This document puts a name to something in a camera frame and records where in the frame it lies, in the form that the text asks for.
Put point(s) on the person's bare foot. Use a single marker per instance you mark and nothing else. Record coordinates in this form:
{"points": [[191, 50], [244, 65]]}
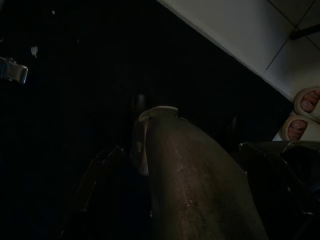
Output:
{"points": [[297, 128], [310, 100]]}

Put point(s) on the beige slipper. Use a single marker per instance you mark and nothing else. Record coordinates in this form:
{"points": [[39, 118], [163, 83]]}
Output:
{"points": [[285, 128], [297, 105]]}

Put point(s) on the silver metal bracket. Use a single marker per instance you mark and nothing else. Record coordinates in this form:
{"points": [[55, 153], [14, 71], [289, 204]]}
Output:
{"points": [[13, 71]]}

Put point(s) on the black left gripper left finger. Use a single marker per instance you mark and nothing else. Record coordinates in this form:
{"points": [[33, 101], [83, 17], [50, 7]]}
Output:
{"points": [[100, 175]]}

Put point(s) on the black furniture leg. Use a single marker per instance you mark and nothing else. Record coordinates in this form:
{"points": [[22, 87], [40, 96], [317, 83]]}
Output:
{"points": [[306, 31]]}

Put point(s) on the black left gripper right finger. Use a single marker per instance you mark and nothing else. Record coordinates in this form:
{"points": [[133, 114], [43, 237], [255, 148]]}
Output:
{"points": [[272, 180]]}

